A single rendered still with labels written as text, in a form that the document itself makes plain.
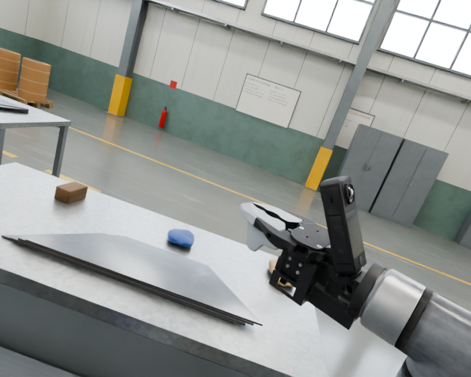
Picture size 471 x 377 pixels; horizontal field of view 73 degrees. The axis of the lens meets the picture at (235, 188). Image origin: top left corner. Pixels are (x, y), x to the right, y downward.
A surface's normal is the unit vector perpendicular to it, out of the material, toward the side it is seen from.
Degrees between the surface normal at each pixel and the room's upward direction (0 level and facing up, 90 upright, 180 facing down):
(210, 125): 90
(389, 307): 69
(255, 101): 90
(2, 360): 0
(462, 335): 54
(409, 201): 90
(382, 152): 90
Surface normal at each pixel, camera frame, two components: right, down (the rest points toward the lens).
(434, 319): -0.31, -0.51
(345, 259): -0.61, 0.13
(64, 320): -0.11, 0.24
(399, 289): -0.07, -0.74
